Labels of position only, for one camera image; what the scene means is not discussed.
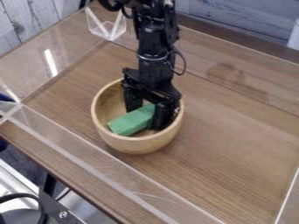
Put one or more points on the green rectangular block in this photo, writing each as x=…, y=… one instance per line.
x=133, y=121

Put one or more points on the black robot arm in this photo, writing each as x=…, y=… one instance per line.
x=156, y=29

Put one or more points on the clear acrylic corner bracket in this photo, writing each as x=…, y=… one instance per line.
x=108, y=30

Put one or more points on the clear acrylic barrier wall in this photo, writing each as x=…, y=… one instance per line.
x=223, y=173

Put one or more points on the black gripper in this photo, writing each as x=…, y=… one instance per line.
x=149, y=83

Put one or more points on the black metal bracket with screw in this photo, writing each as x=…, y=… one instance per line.
x=57, y=214

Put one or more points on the black table leg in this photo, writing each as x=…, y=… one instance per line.
x=49, y=184

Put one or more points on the brown wooden bowl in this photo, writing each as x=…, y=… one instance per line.
x=108, y=107

